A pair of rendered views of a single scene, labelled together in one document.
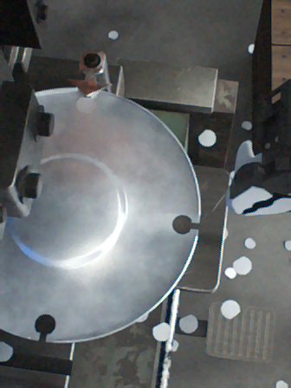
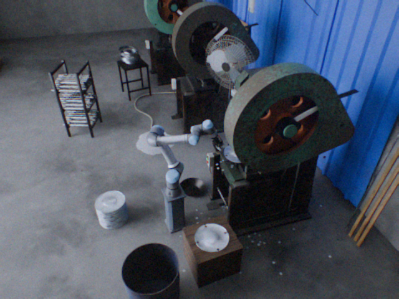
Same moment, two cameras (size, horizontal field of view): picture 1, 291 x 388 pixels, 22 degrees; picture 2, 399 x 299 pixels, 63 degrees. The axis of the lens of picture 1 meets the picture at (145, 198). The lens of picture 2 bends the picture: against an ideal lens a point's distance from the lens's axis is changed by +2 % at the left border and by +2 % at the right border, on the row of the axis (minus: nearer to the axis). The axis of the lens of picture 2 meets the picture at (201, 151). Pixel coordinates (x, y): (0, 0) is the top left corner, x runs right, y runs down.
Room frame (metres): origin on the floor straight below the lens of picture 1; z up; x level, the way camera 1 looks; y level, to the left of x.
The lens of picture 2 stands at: (2.12, -1.39, 2.59)
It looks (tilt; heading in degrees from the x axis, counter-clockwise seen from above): 37 degrees down; 150
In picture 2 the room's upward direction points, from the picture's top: straight up
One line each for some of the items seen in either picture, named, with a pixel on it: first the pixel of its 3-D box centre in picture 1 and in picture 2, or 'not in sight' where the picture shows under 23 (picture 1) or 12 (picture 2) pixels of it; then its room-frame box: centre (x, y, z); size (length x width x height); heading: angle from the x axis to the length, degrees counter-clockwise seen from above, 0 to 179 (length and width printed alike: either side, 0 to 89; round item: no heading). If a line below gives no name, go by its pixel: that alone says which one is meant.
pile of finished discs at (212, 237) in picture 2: not in sight; (211, 237); (0.67, -0.45, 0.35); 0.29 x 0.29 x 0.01
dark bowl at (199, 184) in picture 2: not in sight; (192, 188); (-0.22, -0.16, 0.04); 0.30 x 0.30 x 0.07
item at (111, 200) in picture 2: not in sight; (110, 201); (-0.28, -1.05, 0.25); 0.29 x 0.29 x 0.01
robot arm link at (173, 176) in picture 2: not in sight; (173, 178); (0.11, -0.53, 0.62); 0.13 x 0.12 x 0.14; 138
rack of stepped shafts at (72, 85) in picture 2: not in sight; (77, 99); (-2.11, -0.88, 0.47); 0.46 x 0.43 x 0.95; 57
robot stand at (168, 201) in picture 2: not in sight; (174, 208); (0.12, -0.53, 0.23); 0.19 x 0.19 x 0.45; 84
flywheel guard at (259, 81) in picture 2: not in sight; (290, 116); (0.65, 0.24, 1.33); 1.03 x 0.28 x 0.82; 77
